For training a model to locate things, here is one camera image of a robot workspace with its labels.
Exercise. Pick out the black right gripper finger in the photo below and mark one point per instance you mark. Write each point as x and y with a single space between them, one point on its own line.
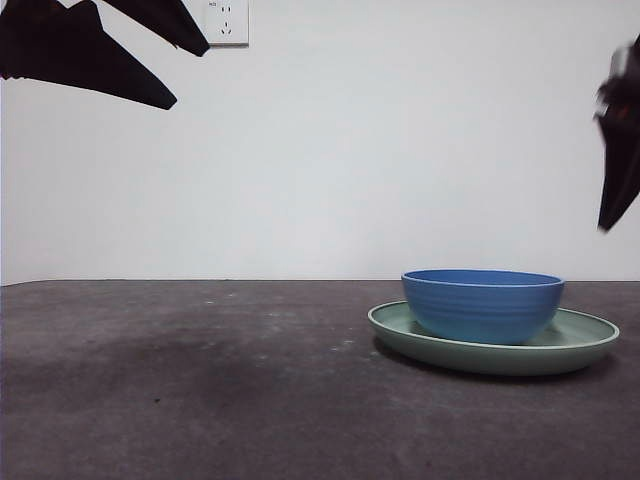
620 170

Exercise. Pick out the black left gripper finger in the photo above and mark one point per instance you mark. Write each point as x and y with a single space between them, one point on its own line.
170 25
70 55

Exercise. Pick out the blue ribbed bowl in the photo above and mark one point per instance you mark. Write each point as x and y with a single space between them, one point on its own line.
480 310

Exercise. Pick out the green round plate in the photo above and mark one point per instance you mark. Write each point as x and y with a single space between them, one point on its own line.
490 360

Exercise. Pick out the white wall socket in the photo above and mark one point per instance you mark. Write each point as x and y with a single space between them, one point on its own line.
230 25

